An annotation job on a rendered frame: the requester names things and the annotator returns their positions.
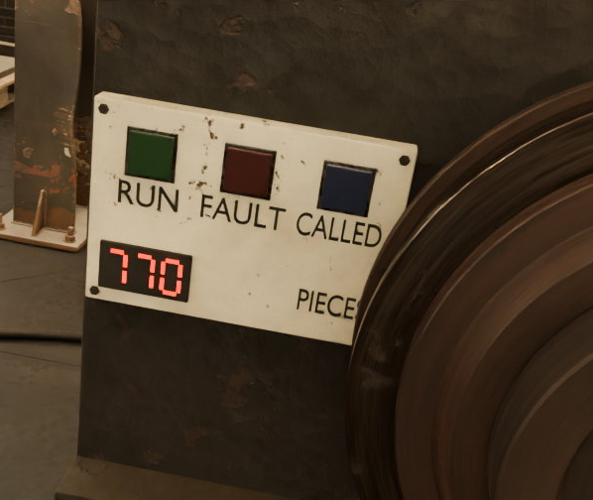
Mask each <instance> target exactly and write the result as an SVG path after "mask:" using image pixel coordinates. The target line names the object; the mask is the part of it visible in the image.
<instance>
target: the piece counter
mask: <svg viewBox="0 0 593 500"><path fill-rule="evenodd" d="M111 253H117V254H122V255H124V251H123V250H117V249H112V248H111ZM138 257H139V258H144V259H150V260H151V259H152V256H150V255H145V254H138ZM127 261H128V255H124V257H123V267H126V268H127ZM155 262H156V260H151V271H150V272H153V273H155ZM178 262H179V261H178V260H172V259H166V262H162V265H161V274H165V268H166V263H172V264H177V265H178ZM181 275H182V265H178V277H180V278H181ZM126 276H127V271H123V273H122V283H125V284H126ZM164 279H165V278H160V288H159V290H163V289H164ZM153 286H154V276H150V283H149V288H152V287H153ZM180 286H181V281H178V282H177V293H180ZM163 294H164V295H170V296H176V293H175V292H170V291H163Z"/></svg>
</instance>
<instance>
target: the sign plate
mask: <svg viewBox="0 0 593 500"><path fill-rule="evenodd" d="M131 130H135V131H140V132H146V133H152V134H158V135H164V136H169V137H174V150H173V162H172V173H171V179H170V180H169V181H168V180H162V179H156V178H151V177H145V176H139V175H134V174H128V173H127V167H128V151H129V136H130V131H131ZM228 147H232V148H238V149H244V150H249V151H255V152H261V153H267V154H272V155H273V157H272V164H271V171H270V178H269V186H268V193H267V196H266V197H262V196H256V195H251V194H246V193H240V192H235V191H229V190H224V189H223V184H224V175H225V166H226V158H227V149H228ZM416 156H417V145H414V144H408V143H402V142H396V141H390V140H385V139H379V138H373V137H367V136H361V135H355V134H349V133H344V132H338V131H332V130H326V129H320V128H314V127H308V126H302V125H297V124H292V123H286V122H280V121H274V120H268V119H262V118H257V117H251V116H245V115H239V114H233V113H227V112H221V111H216V110H210V109H204V108H198V107H192V106H186V105H180V104H174V103H169V102H164V101H158V100H152V99H146V98H140V97H134V96H129V95H123V94H117V93H111V92H105V91H103V92H101V93H99V94H97V95H95V97H94V117H93V139H92V160H91V182H90V204H89V224H88V246H87V267H86V289H85V295H86V296H87V297H91V298H96V299H101V300H106V301H111V302H117V303H122V304H128V305H133V306H138V307H144V308H149V309H155V310H160V311H165V312H171V313H180V314H186V315H191V316H197V317H202V318H207V319H213V320H218V321H224V322H229V323H234V324H240V325H245V326H251V327H256V328H261V329H266V330H271V331H276V332H282V333H287V334H293V335H298V336H303V337H309V338H314V339H320V340H325V341H330V342H336V343H341V344H347V345H352V337H353V330H354V324H355V319H356V314H357V311H358V307H359V303H360V299H361V296H362V293H363V290H364V287H365V284H366V281H367V279H368V276H369V274H370V271H371V268H372V266H373V264H374V262H375V260H376V258H377V255H378V254H379V252H380V250H381V248H382V246H383V244H384V242H385V240H386V239H387V237H388V235H389V234H390V232H391V230H392V229H393V227H394V226H395V224H396V223H397V221H398V220H399V218H400V217H401V215H402V214H403V213H404V211H405V210H406V208H407V203H408V198H409V194H410V189H411V184H412V179H413V174H414V170H415V161H416ZM328 164H329V165H335V166H341V167H347V168H352V169H358V170H364V171H370V172H372V177H371V182H370V187H369V192H368V198H367V203H366V209H365V213H364V214H359V213H353V212H347V211H342V210H336V209H330V208H325V207H321V206H320V204H321V197H322V191H323V185H324V179H325V173H326V167H327V165H328ZM111 248H112V249H117V250H123V251H124V255H128V261H127V268H126V267H123V257H124V255H122V254H117V253H111ZM138 254H145V255H150V256H152V259H151V260H156V262H155V273H153V272H150V271H151V260H150V259H144V258H139V257H138ZM166 259H172V260H178V261H179V262H178V265H182V275H181V278H180V277H178V265H177V264H172V263H166V268H165V274H161V265H162V262H166ZM123 271H127V276H126V284H125V283H122V273H123ZM150 276H154V286H153V287H152V288H149V283H150ZM160 278H165V279H164V289H163V290H159V288H160ZM178 281H181V286H180V293H177V282H178ZM163 291H170V292H175V293H176V296H170V295H164V294H163Z"/></svg>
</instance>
